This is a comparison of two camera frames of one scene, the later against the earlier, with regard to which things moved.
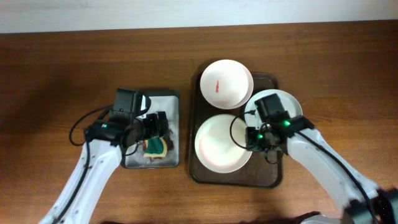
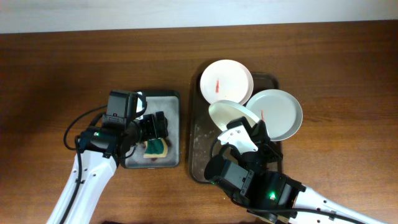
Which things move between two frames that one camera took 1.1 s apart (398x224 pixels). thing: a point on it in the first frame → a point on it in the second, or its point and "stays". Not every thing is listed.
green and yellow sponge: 155,147 stays
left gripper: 154,130 stays
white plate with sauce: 220,144 → 224,111
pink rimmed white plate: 226,84 stays
